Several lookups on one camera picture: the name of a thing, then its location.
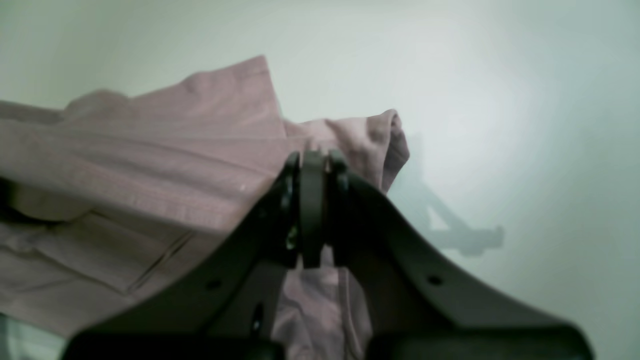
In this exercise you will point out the pink T-shirt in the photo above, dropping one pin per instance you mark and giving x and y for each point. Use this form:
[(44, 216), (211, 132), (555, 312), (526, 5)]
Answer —
[(106, 202)]

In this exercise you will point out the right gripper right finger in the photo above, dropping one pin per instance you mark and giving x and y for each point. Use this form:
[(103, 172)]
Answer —
[(421, 305)]

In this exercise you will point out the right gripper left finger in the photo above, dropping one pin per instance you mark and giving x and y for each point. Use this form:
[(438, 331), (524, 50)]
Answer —
[(224, 309)]

